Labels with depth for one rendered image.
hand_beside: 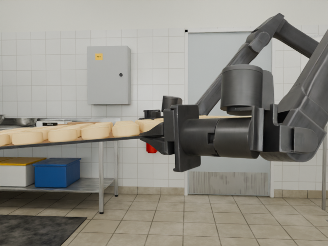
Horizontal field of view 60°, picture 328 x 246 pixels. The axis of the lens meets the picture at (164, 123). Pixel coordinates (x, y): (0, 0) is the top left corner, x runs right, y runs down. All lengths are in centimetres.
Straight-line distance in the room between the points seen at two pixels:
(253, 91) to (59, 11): 385
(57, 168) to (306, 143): 304
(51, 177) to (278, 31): 281
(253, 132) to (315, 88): 13
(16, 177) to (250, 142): 328
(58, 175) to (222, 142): 299
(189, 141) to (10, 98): 393
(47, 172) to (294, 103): 308
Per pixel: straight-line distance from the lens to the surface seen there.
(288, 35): 109
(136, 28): 379
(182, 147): 43
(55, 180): 334
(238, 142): 38
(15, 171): 354
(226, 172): 372
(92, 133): 51
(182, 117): 43
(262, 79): 43
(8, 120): 420
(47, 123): 333
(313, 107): 45
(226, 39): 376
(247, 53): 103
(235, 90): 40
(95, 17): 396
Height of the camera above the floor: 103
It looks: 2 degrees down
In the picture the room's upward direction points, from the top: straight up
